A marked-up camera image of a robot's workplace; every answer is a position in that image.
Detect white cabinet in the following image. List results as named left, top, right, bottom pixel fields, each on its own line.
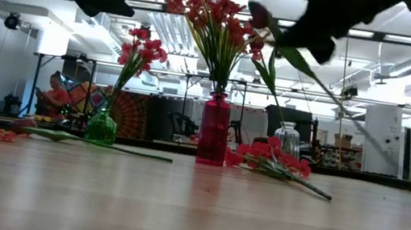
left=357, top=102, right=411, bottom=181

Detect brown cardboard box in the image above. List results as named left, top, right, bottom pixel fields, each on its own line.
left=332, top=132, right=354, bottom=151

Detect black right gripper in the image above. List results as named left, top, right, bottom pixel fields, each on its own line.
left=279, top=0, right=411, bottom=79

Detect black computer monitor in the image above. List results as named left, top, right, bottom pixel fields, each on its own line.
left=261, top=103, right=316, bottom=148

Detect red artificial flower bunch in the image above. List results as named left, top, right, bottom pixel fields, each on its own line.
left=109, top=24, right=173, bottom=119
left=219, top=129, right=341, bottom=203

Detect red ribbed glass vase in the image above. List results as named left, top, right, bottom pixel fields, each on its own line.
left=194, top=89, right=236, bottom=168

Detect black aluminium table frame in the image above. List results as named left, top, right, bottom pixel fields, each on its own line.
left=0, top=115, right=411, bottom=195

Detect clear ribbed glass vase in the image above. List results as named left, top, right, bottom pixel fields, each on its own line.
left=271, top=119, right=306, bottom=162

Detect colourful mandala tapestry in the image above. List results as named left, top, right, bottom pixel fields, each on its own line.
left=62, top=78, right=153, bottom=142

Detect green glass vase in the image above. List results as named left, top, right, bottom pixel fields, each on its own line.
left=83, top=104, right=121, bottom=146

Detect black ceiling spotlight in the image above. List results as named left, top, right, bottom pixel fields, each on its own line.
left=2, top=10, right=25, bottom=32

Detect person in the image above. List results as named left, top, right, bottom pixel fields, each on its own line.
left=31, top=67, right=77, bottom=121

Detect black background table frame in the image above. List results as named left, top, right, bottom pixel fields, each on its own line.
left=23, top=48, right=99, bottom=128

